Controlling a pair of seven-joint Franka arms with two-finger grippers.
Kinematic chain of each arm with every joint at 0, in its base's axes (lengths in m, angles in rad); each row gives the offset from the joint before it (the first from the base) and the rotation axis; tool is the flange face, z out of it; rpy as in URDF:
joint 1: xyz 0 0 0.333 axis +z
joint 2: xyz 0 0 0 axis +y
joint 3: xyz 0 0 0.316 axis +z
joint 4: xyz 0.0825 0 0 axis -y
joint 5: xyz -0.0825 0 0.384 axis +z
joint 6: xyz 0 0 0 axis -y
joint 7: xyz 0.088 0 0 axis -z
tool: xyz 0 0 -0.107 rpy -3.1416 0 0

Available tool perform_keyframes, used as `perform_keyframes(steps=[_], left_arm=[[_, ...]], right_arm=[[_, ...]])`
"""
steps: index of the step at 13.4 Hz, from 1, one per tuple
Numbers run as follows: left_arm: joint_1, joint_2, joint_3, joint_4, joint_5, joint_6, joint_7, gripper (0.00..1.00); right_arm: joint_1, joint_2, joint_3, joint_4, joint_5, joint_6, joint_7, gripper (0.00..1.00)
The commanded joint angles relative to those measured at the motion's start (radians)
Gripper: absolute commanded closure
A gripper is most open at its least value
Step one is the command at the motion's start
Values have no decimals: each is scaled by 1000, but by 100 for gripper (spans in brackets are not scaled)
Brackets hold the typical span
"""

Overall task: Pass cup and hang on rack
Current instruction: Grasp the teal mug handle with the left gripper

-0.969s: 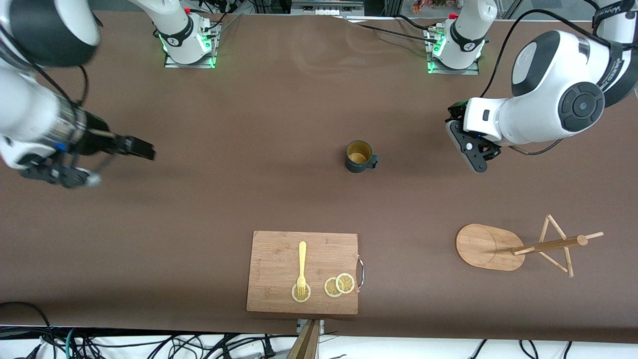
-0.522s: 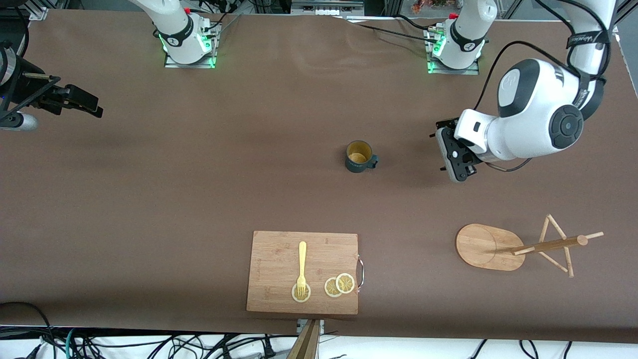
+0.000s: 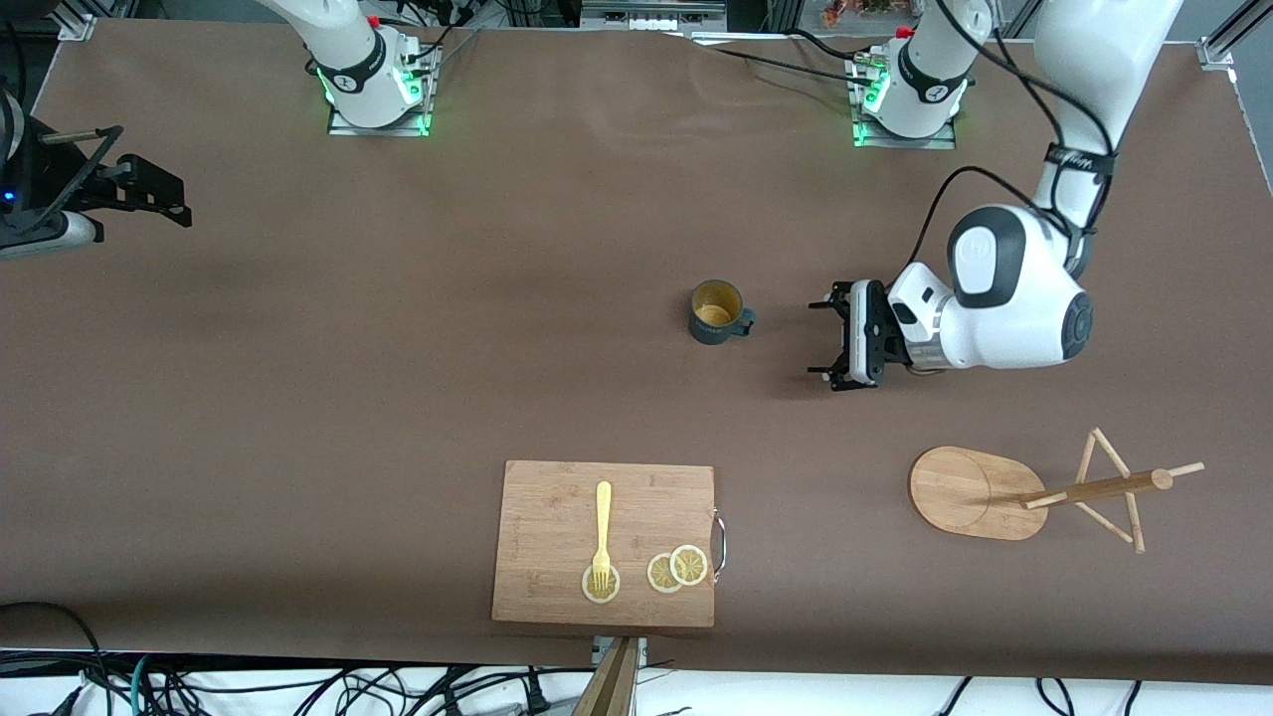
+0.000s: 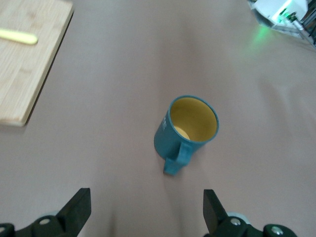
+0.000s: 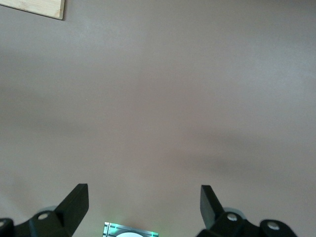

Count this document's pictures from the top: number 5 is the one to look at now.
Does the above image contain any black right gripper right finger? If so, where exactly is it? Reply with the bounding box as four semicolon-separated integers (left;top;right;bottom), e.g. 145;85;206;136
196;185;297;237

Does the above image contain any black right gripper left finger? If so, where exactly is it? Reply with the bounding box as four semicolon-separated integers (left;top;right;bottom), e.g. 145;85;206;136
0;183;89;237

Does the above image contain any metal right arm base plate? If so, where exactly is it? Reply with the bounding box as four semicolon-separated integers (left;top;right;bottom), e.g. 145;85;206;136
103;221;159;237

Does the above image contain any wooden cutting board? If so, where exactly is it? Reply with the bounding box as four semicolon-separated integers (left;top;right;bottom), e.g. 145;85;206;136
0;0;66;21

